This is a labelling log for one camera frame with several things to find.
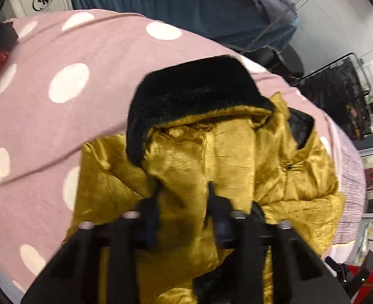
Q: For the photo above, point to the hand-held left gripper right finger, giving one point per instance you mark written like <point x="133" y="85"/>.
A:
<point x="222" y="228"/>

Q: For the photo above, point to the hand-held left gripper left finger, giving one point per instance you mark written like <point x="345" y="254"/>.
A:
<point x="142" y="224"/>

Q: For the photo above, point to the mauve striped blanket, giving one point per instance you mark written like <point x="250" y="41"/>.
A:
<point x="351" y="190"/>

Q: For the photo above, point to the black round stool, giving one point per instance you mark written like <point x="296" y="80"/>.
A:
<point x="281" y="61"/>

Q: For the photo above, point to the pink polka dot bed sheet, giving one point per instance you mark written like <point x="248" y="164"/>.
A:
<point x="78" y="101"/>

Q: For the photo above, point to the gold jacket with black fur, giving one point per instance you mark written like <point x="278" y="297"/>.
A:
<point x="224" y="152"/>

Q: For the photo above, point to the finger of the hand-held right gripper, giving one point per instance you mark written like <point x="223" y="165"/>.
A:
<point x="338" y="269"/>

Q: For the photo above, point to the black metal rack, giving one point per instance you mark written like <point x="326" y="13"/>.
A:
<point x="338" y="91"/>

